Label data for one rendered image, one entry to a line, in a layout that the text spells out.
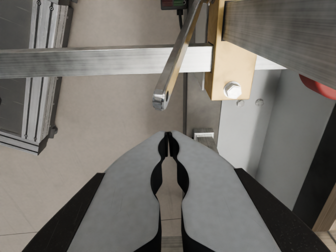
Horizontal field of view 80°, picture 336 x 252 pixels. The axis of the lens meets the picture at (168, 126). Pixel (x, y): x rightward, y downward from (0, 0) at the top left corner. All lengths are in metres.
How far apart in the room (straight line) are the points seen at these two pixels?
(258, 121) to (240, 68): 0.36
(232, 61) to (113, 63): 0.14
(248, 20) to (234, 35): 0.03
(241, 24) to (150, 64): 0.11
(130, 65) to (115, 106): 0.99
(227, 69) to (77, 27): 1.01
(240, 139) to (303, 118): 0.19
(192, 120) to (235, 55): 0.24
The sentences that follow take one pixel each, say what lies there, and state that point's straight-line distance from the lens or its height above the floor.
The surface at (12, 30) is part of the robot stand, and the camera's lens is 1.09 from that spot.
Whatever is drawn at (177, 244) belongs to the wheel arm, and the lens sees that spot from 0.33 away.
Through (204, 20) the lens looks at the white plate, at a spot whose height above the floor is 0.79.
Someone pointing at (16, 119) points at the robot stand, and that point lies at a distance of 1.25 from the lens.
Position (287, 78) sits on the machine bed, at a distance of 0.56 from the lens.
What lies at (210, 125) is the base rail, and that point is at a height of 0.70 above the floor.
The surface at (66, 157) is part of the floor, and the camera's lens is 1.56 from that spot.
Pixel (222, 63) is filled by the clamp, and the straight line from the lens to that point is 0.25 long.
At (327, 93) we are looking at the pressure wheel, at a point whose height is 0.91.
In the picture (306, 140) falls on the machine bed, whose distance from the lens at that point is 0.50.
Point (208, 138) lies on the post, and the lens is 0.45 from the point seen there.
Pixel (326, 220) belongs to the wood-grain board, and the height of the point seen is 0.89.
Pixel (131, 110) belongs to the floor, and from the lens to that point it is 1.24.
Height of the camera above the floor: 1.11
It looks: 61 degrees down
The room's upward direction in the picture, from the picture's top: 178 degrees clockwise
